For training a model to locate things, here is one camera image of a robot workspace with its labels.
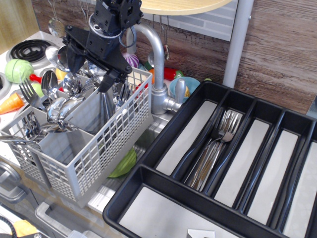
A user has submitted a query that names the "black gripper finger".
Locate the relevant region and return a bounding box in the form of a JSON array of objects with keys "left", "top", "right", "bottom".
[
  {"left": 66, "top": 44, "right": 85, "bottom": 74},
  {"left": 98, "top": 69, "right": 127, "bottom": 93}
]

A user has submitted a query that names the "round wooden shelf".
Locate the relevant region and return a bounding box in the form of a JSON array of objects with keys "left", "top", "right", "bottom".
[{"left": 141, "top": 0, "right": 231, "bottom": 16}]

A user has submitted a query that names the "large silver ladle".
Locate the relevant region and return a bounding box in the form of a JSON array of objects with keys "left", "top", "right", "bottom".
[{"left": 45, "top": 46, "right": 70, "bottom": 72}]

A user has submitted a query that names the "grey metal pole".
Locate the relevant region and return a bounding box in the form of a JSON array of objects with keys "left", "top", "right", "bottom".
[{"left": 222, "top": 0, "right": 254, "bottom": 88}]

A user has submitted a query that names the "orange toy carrot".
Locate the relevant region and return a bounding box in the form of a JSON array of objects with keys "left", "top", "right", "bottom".
[{"left": 0, "top": 93, "right": 25, "bottom": 115}]

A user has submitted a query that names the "black cutlery tray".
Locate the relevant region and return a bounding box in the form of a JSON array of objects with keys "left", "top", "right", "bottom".
[{"left": 103, "top": 81, "right": 317, "bottom": 238}]

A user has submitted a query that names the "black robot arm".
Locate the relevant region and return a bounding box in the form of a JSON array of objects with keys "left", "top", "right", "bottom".
[{"left": 63, "top": 0, "right": 143, "bottom": 93}]

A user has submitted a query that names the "grey plastic cutlery basket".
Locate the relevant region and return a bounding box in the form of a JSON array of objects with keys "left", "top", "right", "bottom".
[{"left": 10, "top": 68, "right": 153, "bottom": 207}]

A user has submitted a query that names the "green toy leaf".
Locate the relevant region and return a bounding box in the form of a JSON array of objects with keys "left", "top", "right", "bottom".
[{"left": 108, "top": 148, "right": 137, "bottom": 178}]

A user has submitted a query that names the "red toy pepper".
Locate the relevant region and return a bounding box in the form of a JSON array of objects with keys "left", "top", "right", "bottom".
[{"left": 164, "top": 67, "right": 177, "bottom": 81}]

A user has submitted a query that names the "silver kitchen faucet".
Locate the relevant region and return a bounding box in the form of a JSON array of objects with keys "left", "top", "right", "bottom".
[{"left": 134, "top": 23, "right": 186, "bottom": 115}]

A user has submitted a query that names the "yellow toy item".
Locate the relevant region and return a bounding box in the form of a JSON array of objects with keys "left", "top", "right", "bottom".
[{"left": 13, "top": 220, "right": 38, "bottom": 238}]

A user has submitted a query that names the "green toy cabbage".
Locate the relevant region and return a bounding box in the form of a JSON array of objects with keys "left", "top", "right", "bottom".
[{"left": 4, "top": 59, "right": 34, "bottom": 84}]

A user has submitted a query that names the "silver spoon front compartment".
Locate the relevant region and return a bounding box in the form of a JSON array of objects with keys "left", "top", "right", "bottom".
[{"left": 40, "top": 95, "right": 85, "bottom": 133}]

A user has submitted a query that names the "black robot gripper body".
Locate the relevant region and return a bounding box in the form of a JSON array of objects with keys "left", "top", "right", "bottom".
[{"left": 63, "top": 25, "right": 132, "bottom": 74}]

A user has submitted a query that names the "silver fork in basket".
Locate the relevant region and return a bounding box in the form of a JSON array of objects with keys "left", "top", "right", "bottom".
[{"left": 19, "top": 80, "right": 46, "bottom": 111}]

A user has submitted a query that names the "hanging slotted spoon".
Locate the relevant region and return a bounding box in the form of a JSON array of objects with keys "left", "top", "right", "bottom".
[{"left": 48, "top": 0, "right": 65, "bottom": 38}]

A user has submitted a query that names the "stack of forks in tray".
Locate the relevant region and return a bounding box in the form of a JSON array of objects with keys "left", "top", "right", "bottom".
[{"left": 185, "top": 110, "right": 243, "bottom": 191}]

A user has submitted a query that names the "purple toy onion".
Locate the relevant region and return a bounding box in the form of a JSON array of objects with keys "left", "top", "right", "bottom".
[{"left": 122, "top": 52, "right": 139, "bottom": 68}]

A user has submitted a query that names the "silver spoon in basket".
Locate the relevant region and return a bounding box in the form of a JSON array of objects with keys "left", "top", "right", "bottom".
[{"left": 41, "top": 70, "right": 58, "bottom": 100}]

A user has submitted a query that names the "black stove burner coil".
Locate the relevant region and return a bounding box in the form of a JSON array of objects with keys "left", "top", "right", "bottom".
[{"left": 9, "top": 39, "right": 52, "bottom": 62}]

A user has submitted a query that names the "blue toy cup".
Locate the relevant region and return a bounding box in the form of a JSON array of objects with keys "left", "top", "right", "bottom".
[{"left": 169, "top": 76, "right": 200, "bottom": 103}]

